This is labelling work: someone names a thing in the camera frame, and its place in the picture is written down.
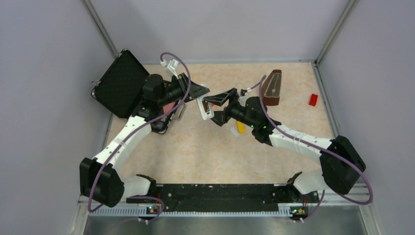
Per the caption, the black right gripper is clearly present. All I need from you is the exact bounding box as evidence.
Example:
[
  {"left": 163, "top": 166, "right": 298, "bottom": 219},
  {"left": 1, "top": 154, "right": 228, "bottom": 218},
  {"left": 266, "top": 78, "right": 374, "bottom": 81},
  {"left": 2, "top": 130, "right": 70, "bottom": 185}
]
[{"left": 204, "top": 88, "right": 257, "bottom": 128}]

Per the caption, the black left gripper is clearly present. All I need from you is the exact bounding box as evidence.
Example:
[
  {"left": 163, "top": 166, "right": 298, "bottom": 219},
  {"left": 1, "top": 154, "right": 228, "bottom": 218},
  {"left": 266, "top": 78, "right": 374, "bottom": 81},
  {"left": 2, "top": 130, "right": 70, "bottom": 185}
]
[{"left": 158, "top": 72, "right": 210, "bottom": 107}]

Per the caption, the white remote control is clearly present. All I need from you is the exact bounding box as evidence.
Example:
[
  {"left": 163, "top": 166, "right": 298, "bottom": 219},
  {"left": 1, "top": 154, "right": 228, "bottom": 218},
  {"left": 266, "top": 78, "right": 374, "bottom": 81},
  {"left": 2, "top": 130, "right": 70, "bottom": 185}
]
[{"left": 196, "top": 94, "right": 214, "bottom": 120}]

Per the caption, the white battery cover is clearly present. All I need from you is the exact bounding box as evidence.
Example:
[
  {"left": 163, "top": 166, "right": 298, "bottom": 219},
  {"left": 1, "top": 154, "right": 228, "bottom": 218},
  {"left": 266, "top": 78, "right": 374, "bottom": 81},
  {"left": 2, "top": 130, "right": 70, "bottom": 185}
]
[{"left": 230, "top": 127, "right": 240, "bottom": 137}]

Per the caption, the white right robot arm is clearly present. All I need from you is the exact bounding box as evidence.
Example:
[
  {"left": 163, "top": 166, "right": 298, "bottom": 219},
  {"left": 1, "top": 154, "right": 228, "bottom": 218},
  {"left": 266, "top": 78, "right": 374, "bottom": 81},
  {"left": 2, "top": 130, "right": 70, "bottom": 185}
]
[{"left": 203, "top": 88, "right": 366, "bottom": 202}]

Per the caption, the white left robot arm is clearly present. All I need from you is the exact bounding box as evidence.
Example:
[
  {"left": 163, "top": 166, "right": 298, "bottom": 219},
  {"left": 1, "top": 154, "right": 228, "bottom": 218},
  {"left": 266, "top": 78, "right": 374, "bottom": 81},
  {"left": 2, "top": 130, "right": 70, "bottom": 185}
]
[{"left": 80, "top": 73, "right": 210, "bottom": 212}]

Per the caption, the yellow toy block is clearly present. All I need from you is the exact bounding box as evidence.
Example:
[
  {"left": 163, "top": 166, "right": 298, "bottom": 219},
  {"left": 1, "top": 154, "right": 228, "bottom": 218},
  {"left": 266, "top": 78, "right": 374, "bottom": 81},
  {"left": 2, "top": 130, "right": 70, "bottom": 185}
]
[{"left": 236, "top": 121, "right": 245, "bottom": 134}]

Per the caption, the brown wooden metronome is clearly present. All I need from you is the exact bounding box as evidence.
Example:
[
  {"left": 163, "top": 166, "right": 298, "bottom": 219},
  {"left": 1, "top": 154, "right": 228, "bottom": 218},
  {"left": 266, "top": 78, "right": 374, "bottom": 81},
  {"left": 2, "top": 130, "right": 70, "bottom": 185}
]
[{"left": 261, "top": 70, "right": 282, "bottom": 106}]

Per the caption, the black poker chip case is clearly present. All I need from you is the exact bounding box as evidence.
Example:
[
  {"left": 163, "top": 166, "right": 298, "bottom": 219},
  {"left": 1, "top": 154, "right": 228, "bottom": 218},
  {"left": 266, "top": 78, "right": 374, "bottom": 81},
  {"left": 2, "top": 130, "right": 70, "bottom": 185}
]
[{"left": 91, "top": 49, "right": 187, "bottom": 134}]

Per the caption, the red toy brick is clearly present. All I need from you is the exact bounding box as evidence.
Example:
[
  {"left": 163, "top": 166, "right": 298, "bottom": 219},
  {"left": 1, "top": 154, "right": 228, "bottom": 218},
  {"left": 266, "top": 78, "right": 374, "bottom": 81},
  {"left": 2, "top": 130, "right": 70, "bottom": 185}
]
[{"left": 308, "top": 94, "right": 319, "bottom": 107}]

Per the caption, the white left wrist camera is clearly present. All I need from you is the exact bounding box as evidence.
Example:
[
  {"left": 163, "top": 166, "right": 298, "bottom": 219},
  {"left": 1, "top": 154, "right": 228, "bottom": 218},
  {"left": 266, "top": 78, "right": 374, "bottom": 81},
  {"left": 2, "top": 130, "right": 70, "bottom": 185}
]
[{"left": 161, "top": 59, "right": 179, "bottom": 77}]

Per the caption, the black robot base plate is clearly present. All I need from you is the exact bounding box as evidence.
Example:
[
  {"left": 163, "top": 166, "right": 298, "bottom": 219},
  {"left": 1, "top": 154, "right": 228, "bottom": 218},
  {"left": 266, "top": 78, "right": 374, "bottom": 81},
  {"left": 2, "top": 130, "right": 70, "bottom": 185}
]
[{"left": 126, "top": 183, "right": 320, "bottom": 213}]

